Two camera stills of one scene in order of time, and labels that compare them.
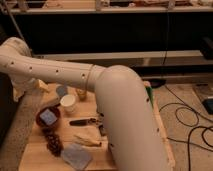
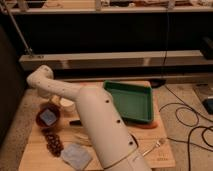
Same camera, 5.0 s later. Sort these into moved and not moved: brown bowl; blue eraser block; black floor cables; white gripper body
Moved: white gripper body
Not moved: brown bowl; blue eraser block; black floor cables
